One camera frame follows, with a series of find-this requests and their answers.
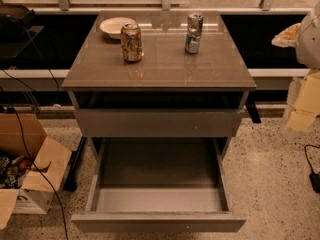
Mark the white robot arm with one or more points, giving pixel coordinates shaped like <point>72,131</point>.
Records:
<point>303,103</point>

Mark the open cardboard box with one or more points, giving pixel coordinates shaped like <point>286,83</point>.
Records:
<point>22,135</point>

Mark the silver blue redbull can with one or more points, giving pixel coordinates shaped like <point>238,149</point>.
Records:
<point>194,32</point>

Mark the black power adapter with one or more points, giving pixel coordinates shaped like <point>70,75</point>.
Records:
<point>314,177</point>

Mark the white ceramic bowl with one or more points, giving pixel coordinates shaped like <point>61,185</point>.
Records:
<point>112,27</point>

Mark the dark object on left shelf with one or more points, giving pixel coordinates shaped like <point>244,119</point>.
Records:
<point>17,30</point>

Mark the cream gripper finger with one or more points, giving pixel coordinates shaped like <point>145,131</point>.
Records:
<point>287,37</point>

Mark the gold patterned soda can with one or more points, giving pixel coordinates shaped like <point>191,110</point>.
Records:
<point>131,43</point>

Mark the open grey middle drawer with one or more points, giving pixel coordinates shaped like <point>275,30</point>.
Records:
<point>159,185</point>

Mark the grey drawer cabinet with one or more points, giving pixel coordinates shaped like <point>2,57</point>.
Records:
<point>168,93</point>

